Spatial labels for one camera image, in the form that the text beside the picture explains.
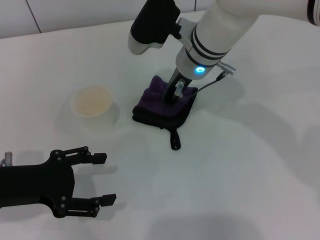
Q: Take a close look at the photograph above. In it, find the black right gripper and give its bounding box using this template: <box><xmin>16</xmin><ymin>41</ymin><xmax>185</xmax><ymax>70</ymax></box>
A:
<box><xmin>163</xmin><ymin>66</ymin><xmax>194</xmax><ymax>104</ymax></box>

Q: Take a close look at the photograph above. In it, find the clear cable plug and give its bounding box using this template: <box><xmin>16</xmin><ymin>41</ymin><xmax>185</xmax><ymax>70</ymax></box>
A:
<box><xmin>174</xmin><ymin>79</ymin><xmax>186</xmax><ymax>99</ymax></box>
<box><xmin>0</xmin><ymin>151</ymin><xmax>14</xmax><ymax>168</ymax></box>

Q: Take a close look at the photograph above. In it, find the thin gripper signal cable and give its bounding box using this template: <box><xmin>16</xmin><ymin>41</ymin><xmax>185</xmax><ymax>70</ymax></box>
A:
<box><xmin>179</xmin><ymin>62</ymin><xmax>237</xmax><ymax>99</ymax></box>

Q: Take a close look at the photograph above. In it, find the purple rag with black trim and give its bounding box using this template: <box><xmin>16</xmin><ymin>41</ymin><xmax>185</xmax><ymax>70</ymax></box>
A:
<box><xmin>131</xmin><ymin>74</ymin><xmax>199</xmax><ymax>151</ymax></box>

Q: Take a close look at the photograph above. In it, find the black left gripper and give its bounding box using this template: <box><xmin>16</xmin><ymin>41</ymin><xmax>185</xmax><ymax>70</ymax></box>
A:
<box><xmin>0</xmin><ymin>146</ymin><xmax>118</xmax><ymax>219</ymax></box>

